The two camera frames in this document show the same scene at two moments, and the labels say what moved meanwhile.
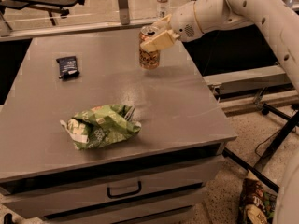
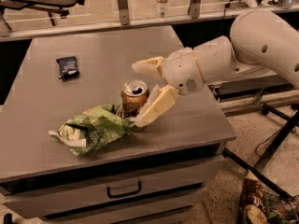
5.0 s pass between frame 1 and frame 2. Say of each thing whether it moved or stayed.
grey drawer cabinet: stayed
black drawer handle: stayed
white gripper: moved
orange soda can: moved
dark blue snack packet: stayed
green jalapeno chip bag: moved
